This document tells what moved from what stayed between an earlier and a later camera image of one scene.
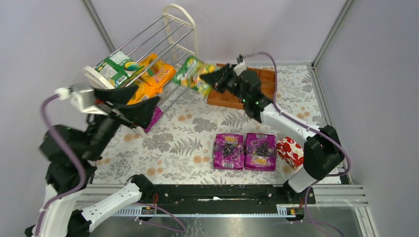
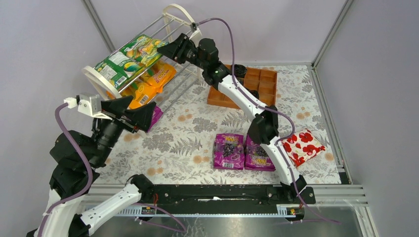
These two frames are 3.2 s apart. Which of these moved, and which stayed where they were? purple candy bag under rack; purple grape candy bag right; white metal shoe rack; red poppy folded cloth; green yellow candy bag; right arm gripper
Moved: green yellow candy bag; right arm gripper
Stayed: purple candy bag under rack; white metal shoe rack; purple grape candy bag right; red poppy folded cloth
